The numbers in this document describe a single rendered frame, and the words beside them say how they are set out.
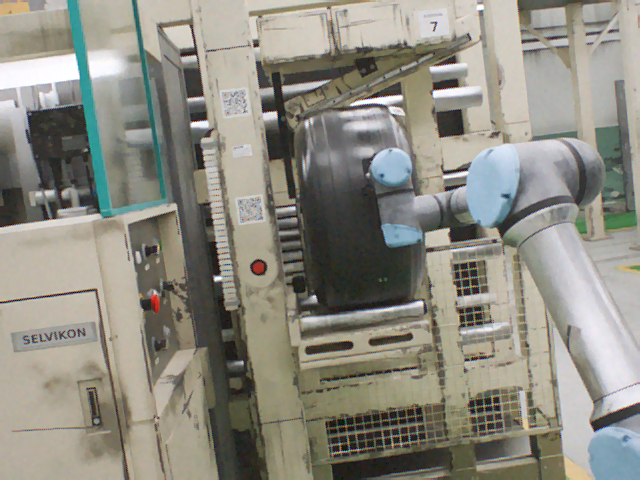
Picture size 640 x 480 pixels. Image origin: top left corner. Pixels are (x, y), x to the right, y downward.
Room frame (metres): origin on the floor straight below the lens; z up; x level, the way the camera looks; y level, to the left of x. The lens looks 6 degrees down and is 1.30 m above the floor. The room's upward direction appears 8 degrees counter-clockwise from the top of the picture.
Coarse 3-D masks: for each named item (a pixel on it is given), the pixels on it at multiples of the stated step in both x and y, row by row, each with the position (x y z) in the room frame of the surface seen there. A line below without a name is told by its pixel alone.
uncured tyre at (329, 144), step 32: (320, 128) 1.84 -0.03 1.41; (352, 128) 1.83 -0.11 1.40; (384, 128) 1.82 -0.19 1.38; (320, 160) 1.77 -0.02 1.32; (352, 160) 1.77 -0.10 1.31; (320, 192) 1.75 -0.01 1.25; (352, 192) 1.74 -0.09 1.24; (416, 192) 1.77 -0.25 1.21; (320, 224) 1.74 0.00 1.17; (352, 224) 1.73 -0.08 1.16; (320, 256) 1.77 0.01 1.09; (352, 256) 1.75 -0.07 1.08; (384, 256) 1.76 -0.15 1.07; (416, 256) 1.78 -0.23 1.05; (320, 288) 1.84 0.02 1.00; (352, 288) 1.80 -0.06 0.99; (384, 288) 1.82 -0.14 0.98; (416, 288) 1.87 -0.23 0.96
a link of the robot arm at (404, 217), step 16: (400, 192) 1.39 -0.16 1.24; (384, 208) 1.40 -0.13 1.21; (400, 208) 1.38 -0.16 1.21; (416, 208) 1.40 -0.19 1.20; (432, 208) 1.41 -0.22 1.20; (384, 224) 1.40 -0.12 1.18; (400, 224) 1.38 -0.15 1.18; (416, 224) 1.39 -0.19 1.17; (432, 224) 1.41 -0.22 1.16; (400, 240) 1.38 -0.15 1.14; (416, 240) 1.38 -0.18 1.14
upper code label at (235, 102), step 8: (232, 88) 1.93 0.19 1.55; (240, 88) 1.93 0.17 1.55; (224, 96) 1.93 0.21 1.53; (232, 96) 1.93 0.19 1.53; (240, 96) 1.93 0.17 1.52; (224, 104) 1.93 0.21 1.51; (232, 104) 1.93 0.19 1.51; (240, 104) 1.93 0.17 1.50; (248, 104) 1.93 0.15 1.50; (224, 112) 1.93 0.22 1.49; (232, 112) 1.93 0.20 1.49; (240, 112) 1.93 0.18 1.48; (248, 112) 1.93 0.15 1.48
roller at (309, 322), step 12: (420, 300) 1.88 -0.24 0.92; (336, 312) 1.87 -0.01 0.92; (348, 312) 1.87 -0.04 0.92; (360, 312) 1.86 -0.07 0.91; (372, 312) 1.86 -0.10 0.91; (384, 312) 1.86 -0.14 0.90; (396, 312) 1.86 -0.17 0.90; (408, 312) 1.86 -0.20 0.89; (420, 312) 1.87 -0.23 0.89; (300, 324) 1.86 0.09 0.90; (312, 324) 1.86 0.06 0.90; (324, 324) 1.86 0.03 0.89; (336, 324) 1.86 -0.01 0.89; (348, 324) 1.87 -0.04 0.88
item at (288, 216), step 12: (288, 216) 2.46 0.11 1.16; (300, 216) 2.33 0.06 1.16; (288, 228) 2.46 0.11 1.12; (300, 228) 2.33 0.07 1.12; (288, 240) 2.46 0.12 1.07; (300, 240) 2.47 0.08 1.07; (288, 252) 2.35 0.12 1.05; (300, 252) 2.34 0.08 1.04; (288, 264) 2.33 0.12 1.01; (300, 264) 2.33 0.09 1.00; (288, 288) 2.33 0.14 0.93
